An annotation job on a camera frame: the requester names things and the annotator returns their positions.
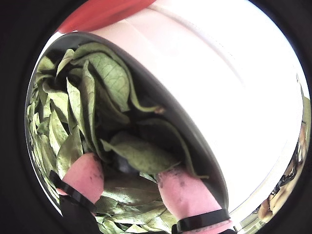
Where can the gripper finger with pink tip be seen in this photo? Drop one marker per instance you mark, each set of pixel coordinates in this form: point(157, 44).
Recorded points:
point(187, 197)
point(85, 178)

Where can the dark blueberry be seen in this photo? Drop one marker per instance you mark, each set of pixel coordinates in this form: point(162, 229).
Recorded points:
point(123, 164)

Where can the dark grey shallow bowl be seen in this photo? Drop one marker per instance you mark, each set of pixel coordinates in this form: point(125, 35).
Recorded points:
point(170, 102)

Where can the pile of green dried leaves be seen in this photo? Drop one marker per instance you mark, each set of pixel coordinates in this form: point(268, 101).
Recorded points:
point(109, 75)

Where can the red collapsible silicone cup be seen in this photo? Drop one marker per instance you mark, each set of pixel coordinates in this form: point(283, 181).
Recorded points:
point(97, 17)

